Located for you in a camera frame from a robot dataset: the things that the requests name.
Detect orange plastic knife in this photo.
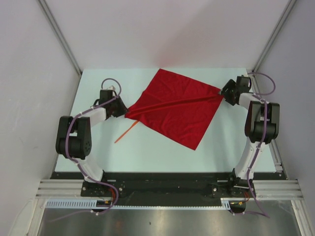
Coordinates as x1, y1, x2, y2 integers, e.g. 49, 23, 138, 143
114, 120, 139, 143

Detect red cloth napkin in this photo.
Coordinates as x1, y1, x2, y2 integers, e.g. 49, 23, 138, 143
125, 69, 223, 150

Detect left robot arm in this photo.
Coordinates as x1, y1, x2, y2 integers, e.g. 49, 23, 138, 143
56, 86, 128, 197

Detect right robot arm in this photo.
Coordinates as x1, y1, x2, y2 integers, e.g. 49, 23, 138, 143
220, 76, 280, 197

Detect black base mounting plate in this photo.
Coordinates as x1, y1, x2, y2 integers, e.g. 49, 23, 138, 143
50, 172, 286, 198

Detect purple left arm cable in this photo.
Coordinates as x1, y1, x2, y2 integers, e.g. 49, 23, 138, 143
50, 78, 122, 222

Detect right aluminium frame post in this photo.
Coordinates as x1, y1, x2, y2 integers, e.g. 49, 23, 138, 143
250, 0, 298, 72

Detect aluminium frame post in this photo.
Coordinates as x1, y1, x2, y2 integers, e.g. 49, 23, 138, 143
250, 0, 298, 72
36, 0, 83, 77

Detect white slotted cable duct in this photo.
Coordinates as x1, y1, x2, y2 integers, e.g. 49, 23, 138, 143
45, 198, 233, 211

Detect aluminium front rail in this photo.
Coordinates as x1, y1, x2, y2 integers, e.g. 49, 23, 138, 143
36, 179, 303, 201

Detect left aluminium frame post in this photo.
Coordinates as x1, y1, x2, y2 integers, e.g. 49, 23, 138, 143
36, 0, 83, 77

